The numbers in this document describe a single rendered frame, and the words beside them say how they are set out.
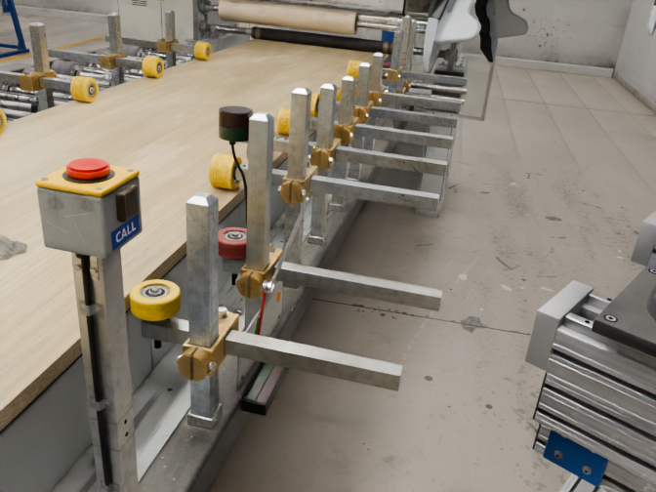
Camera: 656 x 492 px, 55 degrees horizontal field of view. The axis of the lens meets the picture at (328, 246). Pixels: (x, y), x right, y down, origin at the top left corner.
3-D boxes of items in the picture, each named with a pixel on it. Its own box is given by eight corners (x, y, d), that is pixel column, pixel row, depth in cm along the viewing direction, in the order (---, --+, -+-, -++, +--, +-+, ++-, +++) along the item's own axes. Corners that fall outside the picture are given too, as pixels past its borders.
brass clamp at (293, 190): (318, 186, 148) (320, 166, 146) (303, 206, 136) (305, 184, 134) (294, 183, 149) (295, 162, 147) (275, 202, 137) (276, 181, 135)
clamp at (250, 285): (282, 269, 130) (283, 248, 128) (261, 302, 118) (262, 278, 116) (257, 266, 131) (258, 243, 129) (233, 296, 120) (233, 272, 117)
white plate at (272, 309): (282, 316, 136) (284, 276, 132) (239, 389, 114) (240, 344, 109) (279, 316, 137) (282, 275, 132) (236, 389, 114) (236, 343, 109)
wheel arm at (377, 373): (400, 384, 100) (403, 361, 99) (397, 396, 97) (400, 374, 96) (151, 330, 108) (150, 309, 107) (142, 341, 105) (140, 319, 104)
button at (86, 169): (119, 177, 62) (117, 160, 61) (96, 190, 59) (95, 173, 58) (83, 171, 63) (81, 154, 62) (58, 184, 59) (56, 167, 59)
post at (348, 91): (342, 229, 199) (356, 75, 178) (340, 233, 196) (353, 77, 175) (331, 227, 199) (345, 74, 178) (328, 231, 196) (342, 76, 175)
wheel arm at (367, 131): (451, 146, 184) (454, 135, 182) (451, 149, 181) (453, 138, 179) (288, 123, 193) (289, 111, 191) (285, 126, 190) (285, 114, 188)
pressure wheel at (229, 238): (260, 278, 131) (261, 228, 126) (246, 296, 124) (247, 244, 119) (224, 271, 133) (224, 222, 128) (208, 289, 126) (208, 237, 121)
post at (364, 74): (357, 201, 221) (372, 61, 200) (355, 205, 218) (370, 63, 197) (348, 200, 221) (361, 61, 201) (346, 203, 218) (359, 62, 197)
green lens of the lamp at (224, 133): (257, 135, 113) (258, 122, 112) (245, 143, 108) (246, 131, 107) (225, 130, 114) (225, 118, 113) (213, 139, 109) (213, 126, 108)
